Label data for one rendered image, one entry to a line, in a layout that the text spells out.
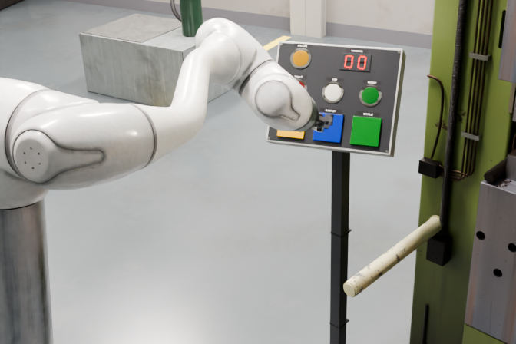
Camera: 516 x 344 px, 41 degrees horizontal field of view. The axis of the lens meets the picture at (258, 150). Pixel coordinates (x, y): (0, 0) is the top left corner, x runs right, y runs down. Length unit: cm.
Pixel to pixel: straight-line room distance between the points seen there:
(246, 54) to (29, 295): 61
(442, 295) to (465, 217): 31
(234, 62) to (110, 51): 354
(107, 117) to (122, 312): 199
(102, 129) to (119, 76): 399
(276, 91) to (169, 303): 169
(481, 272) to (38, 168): 133
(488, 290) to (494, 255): 11
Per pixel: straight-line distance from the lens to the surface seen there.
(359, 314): 280
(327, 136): 184
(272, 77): 134
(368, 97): 184
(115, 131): 94
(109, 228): 343
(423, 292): 237
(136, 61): 475
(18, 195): 105
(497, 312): 198
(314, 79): 188
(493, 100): 196
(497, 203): 182
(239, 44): 139
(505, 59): 175
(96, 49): 498
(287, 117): 135
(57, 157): 89
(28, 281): 113
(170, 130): 104
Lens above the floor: 176
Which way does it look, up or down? 26 degrees down
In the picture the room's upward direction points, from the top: 2 degrees counter-clockwise
